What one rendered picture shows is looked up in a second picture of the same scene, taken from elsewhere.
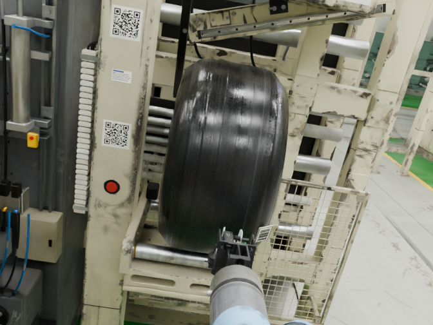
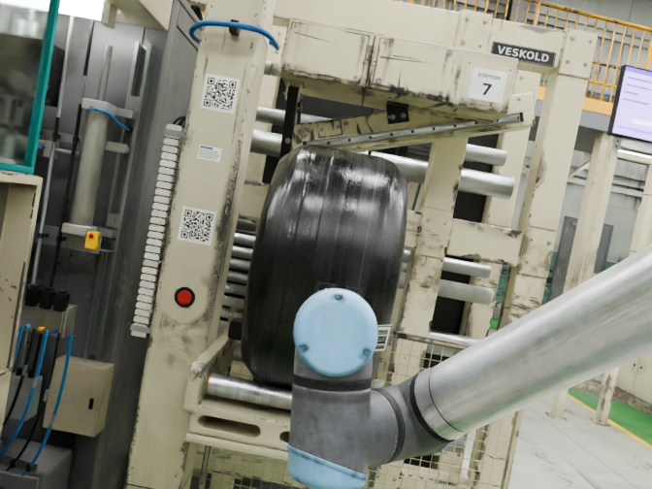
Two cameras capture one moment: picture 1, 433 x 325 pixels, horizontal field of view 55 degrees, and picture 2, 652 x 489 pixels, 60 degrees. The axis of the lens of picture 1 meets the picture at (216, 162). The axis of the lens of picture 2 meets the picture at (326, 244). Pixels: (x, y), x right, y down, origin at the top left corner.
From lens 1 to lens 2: 0.38 m
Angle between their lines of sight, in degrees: 20
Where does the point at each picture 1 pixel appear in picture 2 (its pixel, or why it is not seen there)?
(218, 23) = (328, 133)
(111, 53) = (199, 127)
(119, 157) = (198, 255)
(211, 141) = (312, 208)
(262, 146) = (374, 215)
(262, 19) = (379, 129)
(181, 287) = (268, 438)
